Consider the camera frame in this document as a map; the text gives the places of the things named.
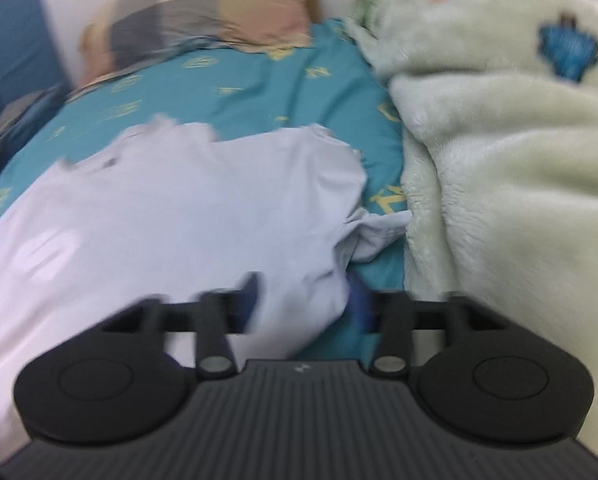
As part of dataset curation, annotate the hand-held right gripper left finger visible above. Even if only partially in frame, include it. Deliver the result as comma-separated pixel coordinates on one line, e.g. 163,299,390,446
101,272,260,379

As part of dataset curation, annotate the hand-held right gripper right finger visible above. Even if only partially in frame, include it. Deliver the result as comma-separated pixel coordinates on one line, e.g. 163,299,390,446
351,287,510,376

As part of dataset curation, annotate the white t-shirt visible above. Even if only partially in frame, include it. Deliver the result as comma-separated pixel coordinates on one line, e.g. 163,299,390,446
0,115,414,466

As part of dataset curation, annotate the pale green fleece blanket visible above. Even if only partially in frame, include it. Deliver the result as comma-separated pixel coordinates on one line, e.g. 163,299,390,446
344,0,598,453

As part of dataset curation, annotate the grey cloth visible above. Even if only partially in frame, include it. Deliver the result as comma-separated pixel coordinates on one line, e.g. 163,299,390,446
0,87,72,156

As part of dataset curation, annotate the plaid pillow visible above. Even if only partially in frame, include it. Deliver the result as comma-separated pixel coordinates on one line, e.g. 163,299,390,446
79,0,316,88

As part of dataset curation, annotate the blue covered chair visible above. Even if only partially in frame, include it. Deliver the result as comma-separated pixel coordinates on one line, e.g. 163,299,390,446
0,0,74,116

